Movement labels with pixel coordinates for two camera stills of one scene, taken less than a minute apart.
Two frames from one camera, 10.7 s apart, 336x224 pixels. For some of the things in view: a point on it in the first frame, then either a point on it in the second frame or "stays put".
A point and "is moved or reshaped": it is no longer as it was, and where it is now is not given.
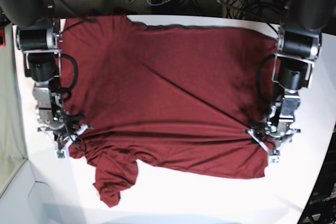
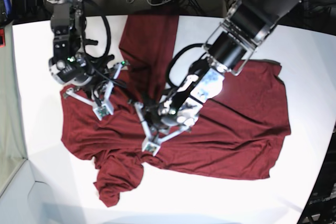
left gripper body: (66, 130) -> (99, 95)
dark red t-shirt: (180, 98) is moved or reshaped
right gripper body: (271, 138) -> (157, 129)
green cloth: (12, 149) stays put
